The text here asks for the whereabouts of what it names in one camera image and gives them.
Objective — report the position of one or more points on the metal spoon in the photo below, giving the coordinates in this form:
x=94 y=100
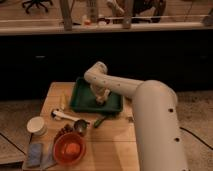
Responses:
x=130 y=119

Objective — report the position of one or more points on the dark red toy cluster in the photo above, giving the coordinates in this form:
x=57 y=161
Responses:
x=66 y=129

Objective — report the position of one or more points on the white handled scoop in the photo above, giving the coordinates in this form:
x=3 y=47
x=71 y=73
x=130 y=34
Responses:
x=58 y=115

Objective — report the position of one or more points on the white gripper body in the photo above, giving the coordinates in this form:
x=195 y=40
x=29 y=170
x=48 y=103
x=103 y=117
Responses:
x=100 y=93

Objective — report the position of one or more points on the white paper cup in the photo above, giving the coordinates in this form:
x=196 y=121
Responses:
x=36 y=126

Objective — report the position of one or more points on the orange plastic bowl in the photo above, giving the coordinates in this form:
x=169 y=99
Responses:
x=69 y=149

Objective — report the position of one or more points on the black office chair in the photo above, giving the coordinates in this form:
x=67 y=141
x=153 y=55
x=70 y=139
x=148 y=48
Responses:
x=29 y=3

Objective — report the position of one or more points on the green marker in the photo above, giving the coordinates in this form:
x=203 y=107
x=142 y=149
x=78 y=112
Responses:
x=98 y=122

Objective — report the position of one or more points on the blue sponge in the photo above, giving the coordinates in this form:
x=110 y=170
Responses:
x=34 y=156

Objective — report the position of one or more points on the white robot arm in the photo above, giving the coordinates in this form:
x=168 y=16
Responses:
x=158 y=138

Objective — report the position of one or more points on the green plastic tray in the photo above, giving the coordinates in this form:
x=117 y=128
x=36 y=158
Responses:
x=83 y=100

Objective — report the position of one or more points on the grey cloth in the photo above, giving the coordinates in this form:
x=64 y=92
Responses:
x=48 y=159

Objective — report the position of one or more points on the small metal cup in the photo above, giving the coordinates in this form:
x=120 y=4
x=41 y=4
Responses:
x=80 y=126

